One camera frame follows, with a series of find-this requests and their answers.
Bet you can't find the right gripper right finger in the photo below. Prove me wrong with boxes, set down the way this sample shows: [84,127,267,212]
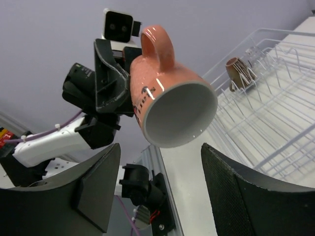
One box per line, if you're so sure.
[201,143,315,236]

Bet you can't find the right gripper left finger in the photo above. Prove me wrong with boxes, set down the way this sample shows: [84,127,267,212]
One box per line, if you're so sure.
[0,144,121,236]

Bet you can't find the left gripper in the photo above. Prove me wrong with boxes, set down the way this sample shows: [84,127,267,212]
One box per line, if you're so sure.
[94,39,142,117]

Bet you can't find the pink mug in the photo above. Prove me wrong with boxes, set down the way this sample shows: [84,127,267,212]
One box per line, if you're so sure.
[130,25,218,148]

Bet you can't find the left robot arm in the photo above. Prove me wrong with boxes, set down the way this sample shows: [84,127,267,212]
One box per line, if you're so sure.
[0,38,142,187]

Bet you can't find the clear dish rack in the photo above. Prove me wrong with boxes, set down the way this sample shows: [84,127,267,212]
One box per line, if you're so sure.
[205,29,315,187]

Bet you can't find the brown mug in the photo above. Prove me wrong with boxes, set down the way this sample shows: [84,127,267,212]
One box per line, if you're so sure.
[225,57,257,92]

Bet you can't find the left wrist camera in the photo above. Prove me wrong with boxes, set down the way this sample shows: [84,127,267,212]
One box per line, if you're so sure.
[101,8,142,51]

